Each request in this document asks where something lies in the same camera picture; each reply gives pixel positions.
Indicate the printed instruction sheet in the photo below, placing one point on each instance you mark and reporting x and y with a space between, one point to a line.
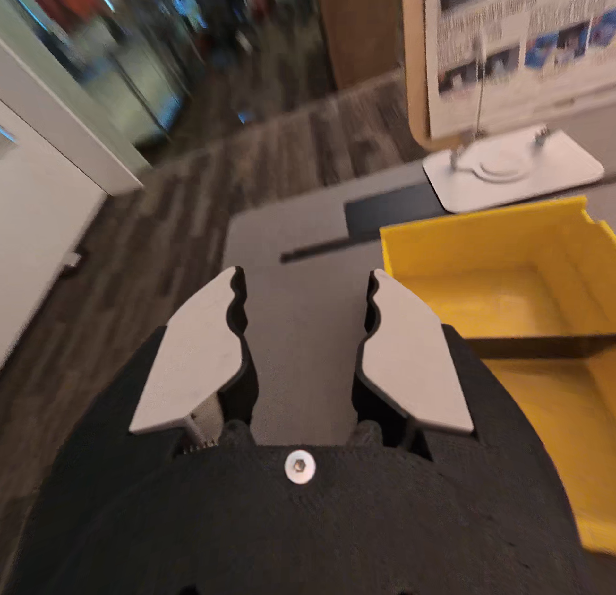
505 31

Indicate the brown wooden cabinet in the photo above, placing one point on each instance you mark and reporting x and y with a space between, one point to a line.
361 27

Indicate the white base acrylic stand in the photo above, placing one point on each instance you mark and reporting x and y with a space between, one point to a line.
568 171

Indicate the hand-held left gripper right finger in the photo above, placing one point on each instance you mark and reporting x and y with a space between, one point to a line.
409 364

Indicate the dark blue mat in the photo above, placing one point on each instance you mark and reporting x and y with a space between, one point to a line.
385 214

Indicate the wooden board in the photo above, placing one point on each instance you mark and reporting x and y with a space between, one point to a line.
416 51

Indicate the yellow plastic bin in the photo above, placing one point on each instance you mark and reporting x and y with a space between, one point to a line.
505 248

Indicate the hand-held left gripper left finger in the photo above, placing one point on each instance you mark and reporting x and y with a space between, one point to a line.
197 354

